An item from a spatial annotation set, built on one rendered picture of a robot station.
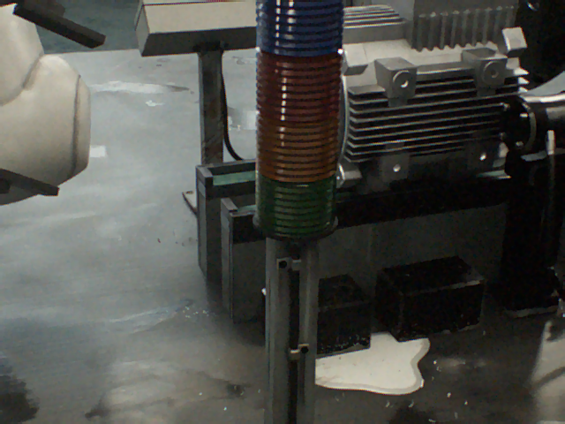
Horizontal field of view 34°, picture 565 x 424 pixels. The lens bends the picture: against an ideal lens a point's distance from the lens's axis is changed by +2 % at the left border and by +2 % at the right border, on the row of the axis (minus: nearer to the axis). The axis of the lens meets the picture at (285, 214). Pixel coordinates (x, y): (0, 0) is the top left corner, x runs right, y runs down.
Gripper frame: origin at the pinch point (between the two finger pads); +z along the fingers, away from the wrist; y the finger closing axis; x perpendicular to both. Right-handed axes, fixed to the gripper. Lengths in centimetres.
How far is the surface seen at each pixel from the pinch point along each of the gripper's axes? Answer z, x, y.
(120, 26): 139, -423, -145
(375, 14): 27.6, 0.8, -21.1
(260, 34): 4.0, 23.9, -4.8
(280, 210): 10.5, 21.3, 5.4
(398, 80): 28.6, 6.2, -13.6
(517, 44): 40.7, 8.0, -21.9
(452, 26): 34.1, 5.2, -21.8
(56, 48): 103, -398, -111
